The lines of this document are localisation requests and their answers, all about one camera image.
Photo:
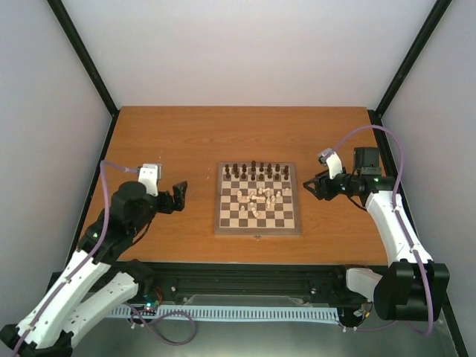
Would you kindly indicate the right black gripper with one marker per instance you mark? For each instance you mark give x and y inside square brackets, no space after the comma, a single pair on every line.
[323,185]

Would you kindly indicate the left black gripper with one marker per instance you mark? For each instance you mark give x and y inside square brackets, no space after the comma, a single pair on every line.
[169,205]

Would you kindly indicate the wooden chess board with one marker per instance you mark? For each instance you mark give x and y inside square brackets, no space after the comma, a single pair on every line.
[279,212]

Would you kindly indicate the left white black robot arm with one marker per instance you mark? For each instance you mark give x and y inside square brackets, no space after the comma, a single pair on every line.
[66,313]

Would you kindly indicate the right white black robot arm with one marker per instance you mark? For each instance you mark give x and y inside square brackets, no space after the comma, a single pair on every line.
[414,286]

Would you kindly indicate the dark chess pieces row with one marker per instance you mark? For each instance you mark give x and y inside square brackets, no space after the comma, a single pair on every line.
[256,171]

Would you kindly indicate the light lying chess piece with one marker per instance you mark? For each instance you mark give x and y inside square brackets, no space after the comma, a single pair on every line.
[254,210]

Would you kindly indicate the green lit circuit board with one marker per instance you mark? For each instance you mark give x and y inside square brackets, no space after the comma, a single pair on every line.
[150,306]

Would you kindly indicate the light standing pawn piece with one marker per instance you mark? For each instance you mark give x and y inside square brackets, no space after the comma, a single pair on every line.
[243,211]

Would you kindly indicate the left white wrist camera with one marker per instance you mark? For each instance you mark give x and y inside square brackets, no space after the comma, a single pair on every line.
[150,175]

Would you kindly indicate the black aluminium frame rail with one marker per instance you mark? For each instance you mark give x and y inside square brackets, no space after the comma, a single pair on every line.
[315,283]

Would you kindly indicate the light blue slotted cable duct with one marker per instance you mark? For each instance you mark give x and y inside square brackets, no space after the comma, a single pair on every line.
[230,313]

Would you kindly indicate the left black frame post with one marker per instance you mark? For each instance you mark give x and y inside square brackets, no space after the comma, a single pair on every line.
[66,23]

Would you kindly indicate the black frame post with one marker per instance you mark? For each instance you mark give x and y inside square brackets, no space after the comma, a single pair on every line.
[66,23]
[424,34]

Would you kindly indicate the right black frame post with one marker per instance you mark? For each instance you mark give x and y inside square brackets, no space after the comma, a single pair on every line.
[424,34]

